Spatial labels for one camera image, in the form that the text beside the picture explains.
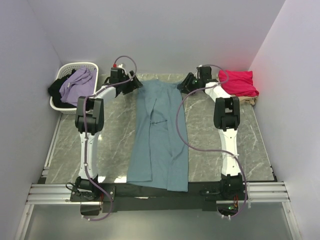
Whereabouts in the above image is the black base beam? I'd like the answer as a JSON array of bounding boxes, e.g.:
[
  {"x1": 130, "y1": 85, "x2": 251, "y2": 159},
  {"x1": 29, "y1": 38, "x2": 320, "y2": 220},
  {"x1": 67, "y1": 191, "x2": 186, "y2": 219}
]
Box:
[{"x1": 69, "y1": 181, "x2": 251, "y2": 213}]

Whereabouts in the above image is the white plastic laundry basket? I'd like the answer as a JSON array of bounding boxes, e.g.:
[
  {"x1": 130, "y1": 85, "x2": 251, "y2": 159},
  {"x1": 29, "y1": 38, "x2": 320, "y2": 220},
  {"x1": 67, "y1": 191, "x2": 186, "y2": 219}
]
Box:
[{"x1": 48, "y1": 62, "x2": 99, "y2": 115}]

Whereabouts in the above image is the folded red t shirt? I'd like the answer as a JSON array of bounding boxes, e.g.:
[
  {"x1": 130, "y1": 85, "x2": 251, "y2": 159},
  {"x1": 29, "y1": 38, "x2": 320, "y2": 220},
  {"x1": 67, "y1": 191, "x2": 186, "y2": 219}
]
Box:
[{"x1": 221, "y1": 70, "x2": 260, "y2": 98}]

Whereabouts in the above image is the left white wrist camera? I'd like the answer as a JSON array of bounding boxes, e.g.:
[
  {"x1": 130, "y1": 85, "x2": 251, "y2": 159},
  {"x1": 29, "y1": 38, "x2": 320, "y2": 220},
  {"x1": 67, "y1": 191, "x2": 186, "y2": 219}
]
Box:
[{"x1": 112, "y1": 63, "x2": 126, "y2": 69}]

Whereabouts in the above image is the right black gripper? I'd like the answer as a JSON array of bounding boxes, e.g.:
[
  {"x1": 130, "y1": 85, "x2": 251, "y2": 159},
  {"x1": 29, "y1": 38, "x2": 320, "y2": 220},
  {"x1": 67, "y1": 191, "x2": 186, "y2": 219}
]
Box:
[{"x1": 176, "y1": 73, "x2": 202, "y2": 96}]

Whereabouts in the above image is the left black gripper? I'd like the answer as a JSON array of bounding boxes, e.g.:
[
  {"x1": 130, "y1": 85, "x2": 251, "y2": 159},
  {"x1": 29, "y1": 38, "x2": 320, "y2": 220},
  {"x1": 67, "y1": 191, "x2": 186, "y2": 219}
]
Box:
[{"x1": 120, "y1": 71, "x2": 144, "y2": 95}]

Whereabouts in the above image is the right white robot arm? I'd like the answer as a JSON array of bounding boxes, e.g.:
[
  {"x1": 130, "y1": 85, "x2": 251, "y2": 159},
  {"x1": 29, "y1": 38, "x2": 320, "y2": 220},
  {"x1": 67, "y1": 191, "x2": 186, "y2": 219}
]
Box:
[{"x1": 175, "y1": 64, "x2": 248, "y2": 200}]

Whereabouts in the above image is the black garment in basket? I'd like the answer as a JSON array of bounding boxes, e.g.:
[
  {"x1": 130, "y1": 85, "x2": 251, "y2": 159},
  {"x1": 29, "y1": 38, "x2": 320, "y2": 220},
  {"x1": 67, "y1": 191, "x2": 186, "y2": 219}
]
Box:
[{"x1": 47, "y1": 69, "x2": 76, "y2": 109}]

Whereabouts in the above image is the lilac t shirt in basket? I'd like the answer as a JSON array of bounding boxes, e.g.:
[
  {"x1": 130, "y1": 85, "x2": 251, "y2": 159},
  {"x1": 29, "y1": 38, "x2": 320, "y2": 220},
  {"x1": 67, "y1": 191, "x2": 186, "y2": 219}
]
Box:
[{"x1": 59, "y1": 66, "x2": 97, "y2": 106}]

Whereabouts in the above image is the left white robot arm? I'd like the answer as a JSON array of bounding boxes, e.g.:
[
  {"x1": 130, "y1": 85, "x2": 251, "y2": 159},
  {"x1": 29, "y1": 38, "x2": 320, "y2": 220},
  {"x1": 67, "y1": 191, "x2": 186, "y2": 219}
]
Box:
[{"x1": 72, "y1": 64, "x2": 143, "y2": 201}]

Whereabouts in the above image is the folded tan t shirt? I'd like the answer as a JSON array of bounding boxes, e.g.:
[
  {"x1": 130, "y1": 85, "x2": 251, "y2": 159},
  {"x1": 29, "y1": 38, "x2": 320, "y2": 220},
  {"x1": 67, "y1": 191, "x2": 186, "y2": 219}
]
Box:
[{"x1": 237, "y1": 96, "x2": 258, "y2": 106}]

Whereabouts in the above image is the teal blue t shirt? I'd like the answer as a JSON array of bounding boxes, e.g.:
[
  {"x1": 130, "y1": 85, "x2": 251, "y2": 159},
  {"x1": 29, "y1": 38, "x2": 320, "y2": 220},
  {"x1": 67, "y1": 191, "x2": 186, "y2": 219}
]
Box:
[{"x1": 126, "y1": 79, "x2": 189, "y2": 192}]

